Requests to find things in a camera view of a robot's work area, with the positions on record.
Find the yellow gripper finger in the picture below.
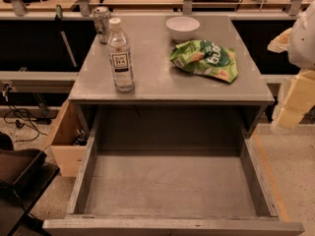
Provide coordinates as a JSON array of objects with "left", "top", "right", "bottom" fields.
[{"left": 276, "top": 70, "right": 315, "bottom": 129}]

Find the clear plastic water bottle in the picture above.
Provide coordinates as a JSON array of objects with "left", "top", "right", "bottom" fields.
[{"left": 107, "top": 18, "right": 135, "bottom": 91}]

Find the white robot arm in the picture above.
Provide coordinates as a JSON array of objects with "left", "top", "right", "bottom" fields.
[{"left": 268, "top": 1, "right": 315, "bottom": 130}]

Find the silver 7up soda can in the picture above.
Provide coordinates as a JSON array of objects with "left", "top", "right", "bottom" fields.
[{"left": 93, "top": 6, "right": 111, "bottom": 44}]

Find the green chip bag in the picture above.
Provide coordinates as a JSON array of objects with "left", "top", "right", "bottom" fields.
[{"left": 169, "top": 40, "right": 238, "bottom": 84}]

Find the grey metal cabinet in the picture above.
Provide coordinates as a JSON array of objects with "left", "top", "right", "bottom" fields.
[{"left": 69, "top": 12, "right": 274, "bottom": 133}]

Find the white ceramic bowl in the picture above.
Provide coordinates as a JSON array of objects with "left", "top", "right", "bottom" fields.
[{"left": 166, "top": 16, "right": 200, "bottom": 43}]

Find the grey open drawer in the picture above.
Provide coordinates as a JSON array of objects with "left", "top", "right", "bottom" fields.
[{"left": 44, "top": 106, "right": 304, "bottom": 236}]

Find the wooden box on floor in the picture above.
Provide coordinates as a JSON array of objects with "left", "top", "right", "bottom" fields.
[{"left": 47, "top": 100, "right": 86, "bottom": 177}]

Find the black chair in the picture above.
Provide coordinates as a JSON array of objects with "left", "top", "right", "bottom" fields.
[{"left": 0, "top": 133, "right": 60, "bottom": 236}]

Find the black floor cable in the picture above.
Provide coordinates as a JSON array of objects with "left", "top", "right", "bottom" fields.
[{"left": 2, "top": 99, "right": 49, "bottom": 144}]

